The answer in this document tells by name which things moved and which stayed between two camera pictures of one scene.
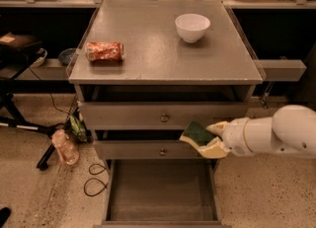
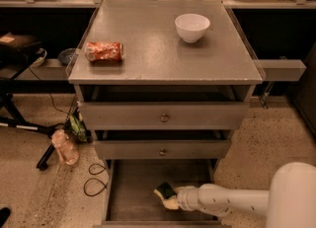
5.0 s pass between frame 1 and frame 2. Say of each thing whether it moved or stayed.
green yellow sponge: moved
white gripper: moved
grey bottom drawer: stayed
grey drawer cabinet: stayed
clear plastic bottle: stayed
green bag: stayed
